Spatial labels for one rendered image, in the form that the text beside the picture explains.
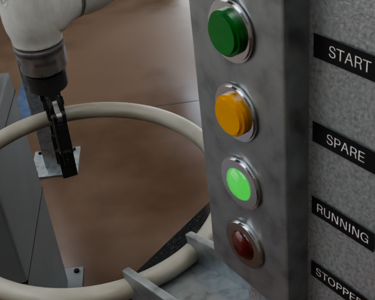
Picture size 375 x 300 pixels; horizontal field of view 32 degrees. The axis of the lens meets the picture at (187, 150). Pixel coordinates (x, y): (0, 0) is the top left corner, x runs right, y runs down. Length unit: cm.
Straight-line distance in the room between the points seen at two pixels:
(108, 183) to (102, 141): 32
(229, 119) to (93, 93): 298
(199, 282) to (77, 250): 149
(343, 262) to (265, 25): 15
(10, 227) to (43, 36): 62
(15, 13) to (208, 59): 77
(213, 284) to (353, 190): 58
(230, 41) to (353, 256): 14
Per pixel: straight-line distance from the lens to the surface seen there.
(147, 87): 332
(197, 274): 95
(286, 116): 35
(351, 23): 31
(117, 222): 247
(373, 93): 32
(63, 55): 120
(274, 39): 33
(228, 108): 37
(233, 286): 90
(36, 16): 113
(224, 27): 35
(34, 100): 266
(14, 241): 166
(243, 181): 40
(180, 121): 121
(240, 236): 43
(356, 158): 34
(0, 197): 158
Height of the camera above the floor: 157
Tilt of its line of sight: 34 degrees down
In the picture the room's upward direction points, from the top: 7 degrees counter-clockwise
